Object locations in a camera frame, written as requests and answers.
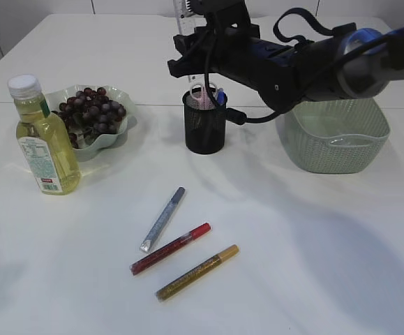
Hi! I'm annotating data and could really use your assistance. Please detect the green wavy plastic plate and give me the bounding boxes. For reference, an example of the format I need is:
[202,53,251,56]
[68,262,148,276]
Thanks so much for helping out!
[45,85,136,161]

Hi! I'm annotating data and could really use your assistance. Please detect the red glitter pen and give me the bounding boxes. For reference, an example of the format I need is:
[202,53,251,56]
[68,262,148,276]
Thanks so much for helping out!
[130,223,211,276]

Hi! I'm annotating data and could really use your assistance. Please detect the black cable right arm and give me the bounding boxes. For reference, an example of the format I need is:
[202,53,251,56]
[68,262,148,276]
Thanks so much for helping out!
[203,6,394,125]

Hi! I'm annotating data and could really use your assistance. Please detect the yellow tea drink bottle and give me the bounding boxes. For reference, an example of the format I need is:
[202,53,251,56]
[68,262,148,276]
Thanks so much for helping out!
[8,74,81,195]

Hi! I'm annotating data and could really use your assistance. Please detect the green woven plastic basket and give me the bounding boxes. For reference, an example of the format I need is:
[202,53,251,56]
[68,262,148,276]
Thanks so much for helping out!
[276,98,390,174]

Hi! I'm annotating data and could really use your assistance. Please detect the clear plastic ruler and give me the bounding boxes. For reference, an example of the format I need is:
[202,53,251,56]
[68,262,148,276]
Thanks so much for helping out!
[174,0,198,84]

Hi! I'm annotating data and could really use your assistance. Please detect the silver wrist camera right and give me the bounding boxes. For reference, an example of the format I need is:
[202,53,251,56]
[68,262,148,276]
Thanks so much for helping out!
[185,0,251,31]

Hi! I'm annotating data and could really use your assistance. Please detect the purple artificial grape bunch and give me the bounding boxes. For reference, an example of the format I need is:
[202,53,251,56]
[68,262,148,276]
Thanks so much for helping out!
[50,86,128,150]

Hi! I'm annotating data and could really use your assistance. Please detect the gold glitter pen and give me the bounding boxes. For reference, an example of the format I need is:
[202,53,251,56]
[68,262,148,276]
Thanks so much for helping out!
[155,244,239,302]

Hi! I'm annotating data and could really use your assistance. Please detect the black mesh pen holder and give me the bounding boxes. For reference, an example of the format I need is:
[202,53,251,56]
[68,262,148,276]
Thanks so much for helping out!
[182,86,226,155]

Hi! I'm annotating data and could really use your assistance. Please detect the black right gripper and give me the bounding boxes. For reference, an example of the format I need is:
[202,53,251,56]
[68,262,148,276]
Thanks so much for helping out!
[167,24,268,82]

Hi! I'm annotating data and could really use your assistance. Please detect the blue scissors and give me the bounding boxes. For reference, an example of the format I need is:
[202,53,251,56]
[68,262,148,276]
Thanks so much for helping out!
[215,88,226,105]

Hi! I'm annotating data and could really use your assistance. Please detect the pink scissors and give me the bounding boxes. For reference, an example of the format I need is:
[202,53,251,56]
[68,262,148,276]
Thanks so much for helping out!
[186,82,215,110]

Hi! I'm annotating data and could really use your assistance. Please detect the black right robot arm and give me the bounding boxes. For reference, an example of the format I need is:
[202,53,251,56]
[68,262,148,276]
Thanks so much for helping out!
[167,27,404,115]

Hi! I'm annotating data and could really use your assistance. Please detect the silver glitter pen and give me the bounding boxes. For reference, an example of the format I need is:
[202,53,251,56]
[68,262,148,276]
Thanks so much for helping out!
[140,187,186,253]

